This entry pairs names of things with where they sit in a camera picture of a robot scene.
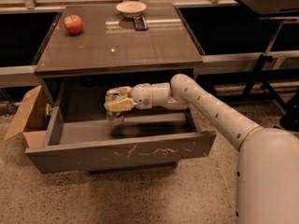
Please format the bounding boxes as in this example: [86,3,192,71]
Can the black office chair base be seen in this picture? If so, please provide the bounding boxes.
[279,91,299,132]

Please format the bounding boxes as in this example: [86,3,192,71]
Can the red apple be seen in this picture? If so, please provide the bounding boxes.
[64,15,83,34]

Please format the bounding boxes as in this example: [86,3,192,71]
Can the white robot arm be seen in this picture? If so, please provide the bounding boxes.
[105,74,299,224]

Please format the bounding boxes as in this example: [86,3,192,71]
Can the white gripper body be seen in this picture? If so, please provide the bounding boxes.
[132,83,152,109]

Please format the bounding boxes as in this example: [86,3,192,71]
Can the open grey top drawer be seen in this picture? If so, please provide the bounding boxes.
[25,78,216,173]

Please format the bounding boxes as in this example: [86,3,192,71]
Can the brown cardboard box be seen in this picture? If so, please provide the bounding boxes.
[5,85,48,148]

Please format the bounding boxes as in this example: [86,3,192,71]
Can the black side table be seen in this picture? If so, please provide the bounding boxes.
[199,0,299,128]

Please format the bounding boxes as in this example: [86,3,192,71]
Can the grey cabinet with glass top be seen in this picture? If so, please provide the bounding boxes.
[36,2,203,103]

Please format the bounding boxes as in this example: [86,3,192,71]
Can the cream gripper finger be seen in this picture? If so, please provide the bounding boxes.
[104,98,136,112]
[107,86,132,97]

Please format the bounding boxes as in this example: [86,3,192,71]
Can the black remote control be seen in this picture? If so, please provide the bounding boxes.
[133,17,148,31]

